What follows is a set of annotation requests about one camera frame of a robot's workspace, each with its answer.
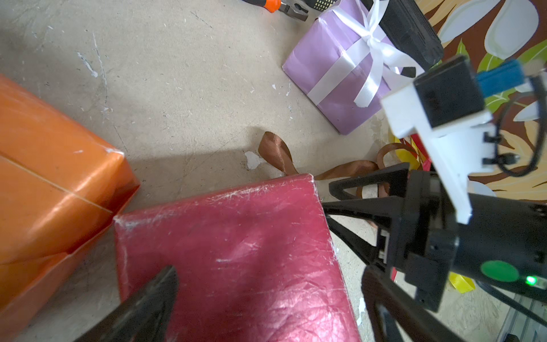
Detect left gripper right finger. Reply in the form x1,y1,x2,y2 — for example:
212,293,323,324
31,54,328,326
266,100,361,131
361,266,462,341

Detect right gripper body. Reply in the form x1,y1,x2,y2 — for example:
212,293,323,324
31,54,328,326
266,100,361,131
384,168,546,311

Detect magenta gift box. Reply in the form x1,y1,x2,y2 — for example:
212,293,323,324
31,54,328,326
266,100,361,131
114,174,360,341

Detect white ribbon bow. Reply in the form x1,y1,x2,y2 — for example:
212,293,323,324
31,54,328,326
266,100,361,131
308,1,424,108

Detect red ribbon bow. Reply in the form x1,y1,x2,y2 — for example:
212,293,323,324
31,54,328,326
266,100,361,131
411,134,432,171

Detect black oval case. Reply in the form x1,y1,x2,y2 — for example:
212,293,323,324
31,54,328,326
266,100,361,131
380,0,444,71

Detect orange gift box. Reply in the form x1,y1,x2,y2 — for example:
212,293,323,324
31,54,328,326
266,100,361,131
1,78,140,341

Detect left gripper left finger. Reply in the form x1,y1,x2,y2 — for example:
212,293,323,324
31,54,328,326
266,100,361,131
77,266,178,342

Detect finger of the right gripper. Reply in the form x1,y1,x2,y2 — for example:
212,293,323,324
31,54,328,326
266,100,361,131
321,162,411,229
326,214,391,272

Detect brown ribbon bow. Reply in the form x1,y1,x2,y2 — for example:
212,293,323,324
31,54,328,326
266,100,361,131
258,131,425,180

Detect lilac gift box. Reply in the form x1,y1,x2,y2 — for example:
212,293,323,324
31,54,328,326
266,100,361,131
281,0,413,136

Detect yellow ribbon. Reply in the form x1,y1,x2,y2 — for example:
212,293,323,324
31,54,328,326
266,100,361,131
388,131,476,294

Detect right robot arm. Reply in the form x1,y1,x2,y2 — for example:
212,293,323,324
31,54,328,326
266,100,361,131
323,163,546,341

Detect orange handled pliers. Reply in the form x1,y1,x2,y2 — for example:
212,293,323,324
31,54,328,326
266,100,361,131
243,0,335,21

